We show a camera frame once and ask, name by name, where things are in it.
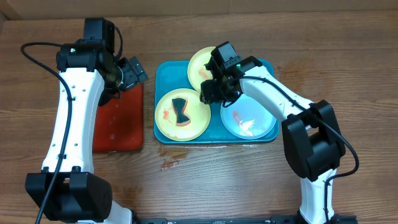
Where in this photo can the red black lacquer tray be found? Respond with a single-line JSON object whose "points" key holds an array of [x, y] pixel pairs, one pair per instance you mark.
{"points": [[119, 124]]}

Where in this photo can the yellow-green plate top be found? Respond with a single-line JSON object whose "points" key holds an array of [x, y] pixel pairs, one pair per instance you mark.
{"points": [[197, 72]]}

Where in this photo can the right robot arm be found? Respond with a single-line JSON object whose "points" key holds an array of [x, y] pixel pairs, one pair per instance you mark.
{"points": [[311, 135]]}

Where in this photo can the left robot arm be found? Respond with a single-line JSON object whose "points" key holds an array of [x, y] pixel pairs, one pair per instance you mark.
{"points": [[91, 72]]}

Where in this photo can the light blue plate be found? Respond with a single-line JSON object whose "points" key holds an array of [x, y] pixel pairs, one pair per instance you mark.
{"points": [[248, 120]]}

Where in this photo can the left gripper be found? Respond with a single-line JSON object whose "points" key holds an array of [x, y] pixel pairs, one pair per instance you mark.
{"points": [[130, 78]]}

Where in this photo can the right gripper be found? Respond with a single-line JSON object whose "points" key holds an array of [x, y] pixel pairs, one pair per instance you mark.
{"points": [[212, 96]]}

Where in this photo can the dark green orange sponge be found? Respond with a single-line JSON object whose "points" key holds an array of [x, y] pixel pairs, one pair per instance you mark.
{"points": [[179, 106]]}

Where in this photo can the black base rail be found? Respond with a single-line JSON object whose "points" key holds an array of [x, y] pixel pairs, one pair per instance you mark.
{"points": [[278, 219]]}

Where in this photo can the blue plastic tray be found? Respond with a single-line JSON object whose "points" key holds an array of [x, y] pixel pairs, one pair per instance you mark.
{"points": [[172, 75]]}

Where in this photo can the yellow-green plate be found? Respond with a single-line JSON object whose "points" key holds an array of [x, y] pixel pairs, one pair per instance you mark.
{"points": [[198, 112], [197, 72]]}

